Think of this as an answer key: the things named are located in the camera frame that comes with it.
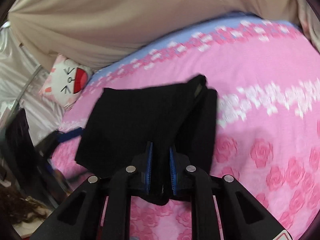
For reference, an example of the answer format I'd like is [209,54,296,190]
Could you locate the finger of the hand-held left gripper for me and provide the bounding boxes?
[55,127,85,143]

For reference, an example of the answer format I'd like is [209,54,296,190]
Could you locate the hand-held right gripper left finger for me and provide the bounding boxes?
[32,141,154,240]

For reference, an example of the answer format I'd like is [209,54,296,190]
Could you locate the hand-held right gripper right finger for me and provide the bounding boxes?
[169,147,291,240]

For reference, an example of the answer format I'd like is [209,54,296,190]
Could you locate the black pants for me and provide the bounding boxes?
[75,74,219,205]

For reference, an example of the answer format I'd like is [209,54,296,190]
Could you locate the dark cloth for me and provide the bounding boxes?
[4,109,52,183]

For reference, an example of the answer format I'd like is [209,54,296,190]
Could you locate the cartoon face pillow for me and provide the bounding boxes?
[39,54,94,111]

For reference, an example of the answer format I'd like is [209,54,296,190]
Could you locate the brown hair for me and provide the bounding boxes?
[0,184,48,228]

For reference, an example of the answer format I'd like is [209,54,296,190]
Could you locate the silver satin cloth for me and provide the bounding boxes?
[0,22,64,137]

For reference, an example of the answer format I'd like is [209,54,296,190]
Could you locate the pink floral bedsheet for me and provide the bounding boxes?
[50,11,320,240]

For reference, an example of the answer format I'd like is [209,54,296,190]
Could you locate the beige curtain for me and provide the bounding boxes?
[7,0,303,70]

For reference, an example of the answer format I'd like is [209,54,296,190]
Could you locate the grey metal rail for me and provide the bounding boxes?
[0,65,44,140]

